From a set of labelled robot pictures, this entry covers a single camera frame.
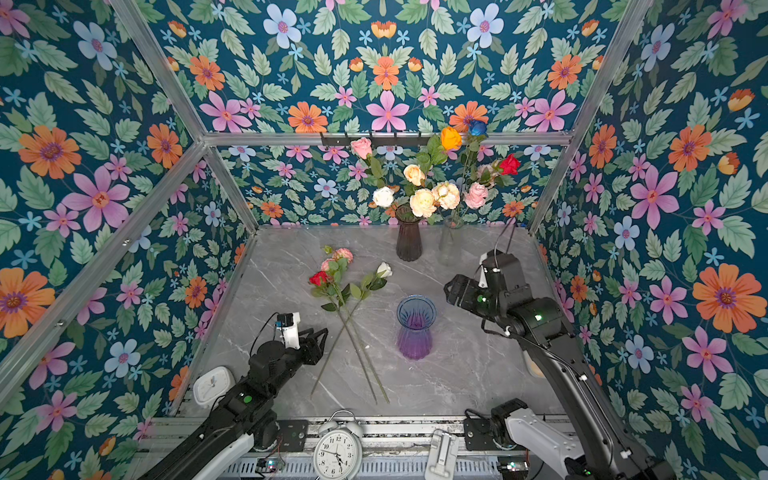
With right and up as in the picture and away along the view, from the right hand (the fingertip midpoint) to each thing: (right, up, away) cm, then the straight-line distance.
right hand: (456, 290), depth 70 cm
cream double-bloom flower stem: (-7, +22, +7) cm, 24 cm away
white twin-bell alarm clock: (-28, -37, -2) cm, 47 cm away
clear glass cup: (+3, +13, +32) cm, 35 cm away
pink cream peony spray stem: (-37, +5, +32) cm, 49 cm away
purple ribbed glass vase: (-9, -8, +9) cm, 15 cm away
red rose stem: (-40, -3, +30) cm, 50 cm away
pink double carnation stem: (+8, +26, +14) cm, 31 cm away
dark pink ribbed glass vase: (-11, +15, +29) cm, 35 cm away
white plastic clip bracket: (-3, -39, -1) cm, 39 cm away
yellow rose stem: (-4, +39, +19) cm, 43 cm away
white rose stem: (-24, -1, +31) cm, 39 cm away
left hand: (-34, -11, +10) cm, 37 cm away
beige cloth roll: (+23, -23, +11) cm, 34 cm away
